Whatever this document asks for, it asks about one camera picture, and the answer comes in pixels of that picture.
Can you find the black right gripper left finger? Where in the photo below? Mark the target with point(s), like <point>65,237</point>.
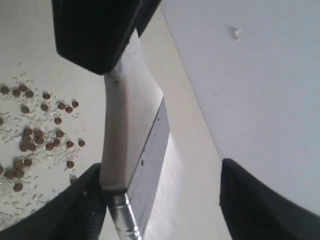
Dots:
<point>93,34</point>

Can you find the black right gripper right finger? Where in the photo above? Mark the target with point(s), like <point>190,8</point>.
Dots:
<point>253,211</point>

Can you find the white paint brush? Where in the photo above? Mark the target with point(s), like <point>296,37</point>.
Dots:
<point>141,170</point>

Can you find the pile of brown pellets and grains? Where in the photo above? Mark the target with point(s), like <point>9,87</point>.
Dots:
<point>41,137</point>

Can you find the small white wall lump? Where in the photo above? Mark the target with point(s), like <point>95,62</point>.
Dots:
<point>234,32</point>

